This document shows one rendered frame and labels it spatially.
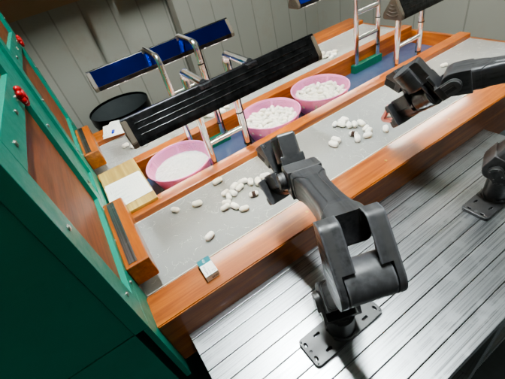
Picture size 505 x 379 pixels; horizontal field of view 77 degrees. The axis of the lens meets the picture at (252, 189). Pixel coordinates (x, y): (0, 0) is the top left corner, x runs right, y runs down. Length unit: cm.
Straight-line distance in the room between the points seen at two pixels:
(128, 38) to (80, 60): 40
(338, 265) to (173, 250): 64
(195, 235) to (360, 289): 64
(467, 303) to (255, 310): 49
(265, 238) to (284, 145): 30
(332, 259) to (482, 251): 63
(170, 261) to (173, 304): 16
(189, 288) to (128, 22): 240
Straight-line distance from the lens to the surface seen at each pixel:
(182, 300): 84
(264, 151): 74
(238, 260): 85
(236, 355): 84
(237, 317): 88
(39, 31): 286
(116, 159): 154
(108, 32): 291
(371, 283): 45
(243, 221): 97
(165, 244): 101
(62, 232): 55
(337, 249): 42
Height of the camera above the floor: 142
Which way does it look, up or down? 40 degrees down
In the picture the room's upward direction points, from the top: 16 degrees counter-clockwise
